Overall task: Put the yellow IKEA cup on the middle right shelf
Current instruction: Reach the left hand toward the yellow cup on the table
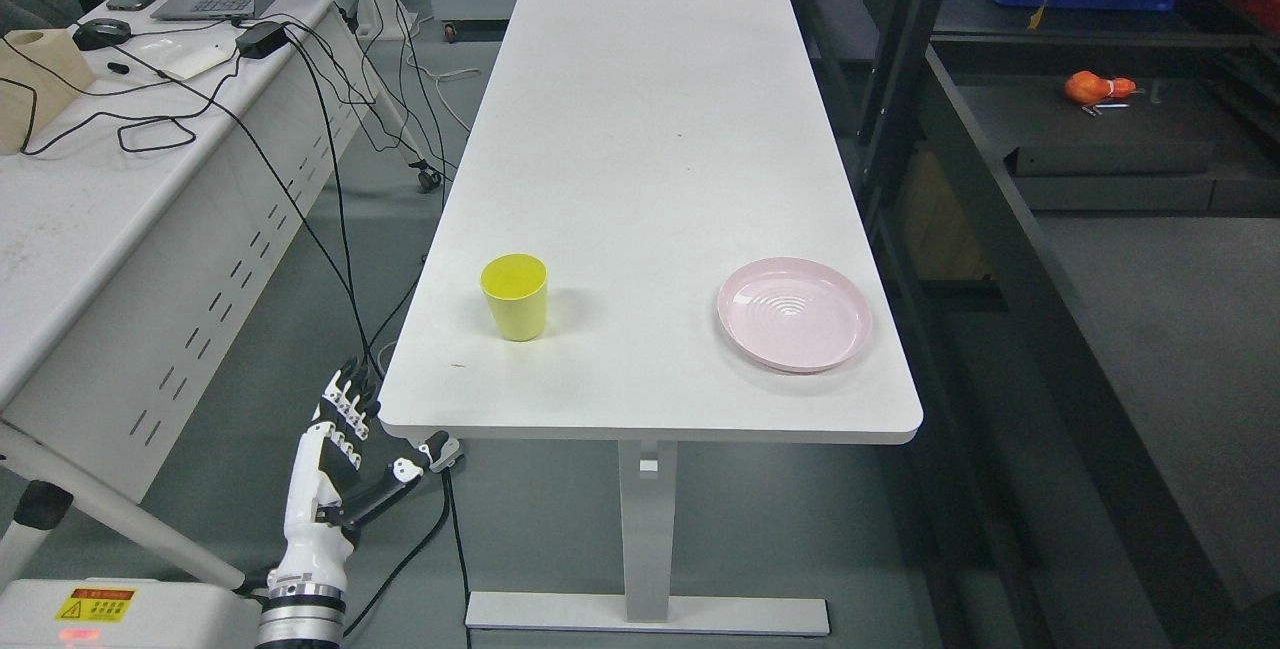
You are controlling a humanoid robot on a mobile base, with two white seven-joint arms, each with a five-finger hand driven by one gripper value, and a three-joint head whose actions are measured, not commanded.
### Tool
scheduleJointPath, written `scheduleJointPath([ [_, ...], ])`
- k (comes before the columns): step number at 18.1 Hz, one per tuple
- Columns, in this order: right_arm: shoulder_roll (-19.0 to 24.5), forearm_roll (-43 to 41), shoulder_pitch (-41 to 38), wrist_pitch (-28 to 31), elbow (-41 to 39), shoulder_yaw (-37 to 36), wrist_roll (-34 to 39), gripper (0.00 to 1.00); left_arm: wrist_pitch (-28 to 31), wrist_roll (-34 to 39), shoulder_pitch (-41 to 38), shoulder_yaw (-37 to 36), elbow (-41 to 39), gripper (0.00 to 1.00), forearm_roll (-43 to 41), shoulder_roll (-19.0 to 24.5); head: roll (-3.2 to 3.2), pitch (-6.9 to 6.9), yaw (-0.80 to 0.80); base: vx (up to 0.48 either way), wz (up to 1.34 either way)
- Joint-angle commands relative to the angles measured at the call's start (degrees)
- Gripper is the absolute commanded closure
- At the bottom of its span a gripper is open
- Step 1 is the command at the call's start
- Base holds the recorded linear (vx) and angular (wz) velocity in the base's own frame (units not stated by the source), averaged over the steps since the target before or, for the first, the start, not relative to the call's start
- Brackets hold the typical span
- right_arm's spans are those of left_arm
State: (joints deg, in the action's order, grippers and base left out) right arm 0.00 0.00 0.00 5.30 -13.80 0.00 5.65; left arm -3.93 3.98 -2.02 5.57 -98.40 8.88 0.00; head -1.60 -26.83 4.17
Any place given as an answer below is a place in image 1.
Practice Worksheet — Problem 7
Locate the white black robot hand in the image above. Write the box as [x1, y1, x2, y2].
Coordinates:
[266, 358, 462, 598]

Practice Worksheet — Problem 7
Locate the yellow plastic cup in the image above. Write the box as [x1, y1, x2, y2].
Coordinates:
[480, 253, 548, 342]

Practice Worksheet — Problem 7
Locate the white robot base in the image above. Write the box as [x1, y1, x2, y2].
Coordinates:
[1, 579, 261, 648]

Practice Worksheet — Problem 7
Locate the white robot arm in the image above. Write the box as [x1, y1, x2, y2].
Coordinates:
[256, 582, 346, 648]

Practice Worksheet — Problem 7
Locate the white perforated side desk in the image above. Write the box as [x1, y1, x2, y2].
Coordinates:
[3, 0, 413, 590]

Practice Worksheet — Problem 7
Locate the black power adapter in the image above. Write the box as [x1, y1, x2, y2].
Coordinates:
[236, 20, 289, 60]

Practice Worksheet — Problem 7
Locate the white notebook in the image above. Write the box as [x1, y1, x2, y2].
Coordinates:
[128, 35, 237, 81]

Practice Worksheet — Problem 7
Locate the white standing desk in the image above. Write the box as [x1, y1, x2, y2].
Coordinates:
[380, 0, 923, 637]

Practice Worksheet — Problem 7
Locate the pink plastic plate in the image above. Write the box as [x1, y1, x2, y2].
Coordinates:
[716, 257, 873, 374]

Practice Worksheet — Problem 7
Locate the black computer mouse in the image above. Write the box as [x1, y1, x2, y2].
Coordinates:
[72, 17, 134, 51]

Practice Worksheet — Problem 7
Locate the wooden box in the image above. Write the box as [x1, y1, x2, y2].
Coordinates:
[1, 28, 96, 156]

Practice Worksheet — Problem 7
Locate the black metal rack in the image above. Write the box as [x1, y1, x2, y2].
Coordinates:
[801, 0, 1277, 648]

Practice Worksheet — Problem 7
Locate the orange toy object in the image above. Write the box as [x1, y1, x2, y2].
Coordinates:
[1062, 70, 1139, 106]

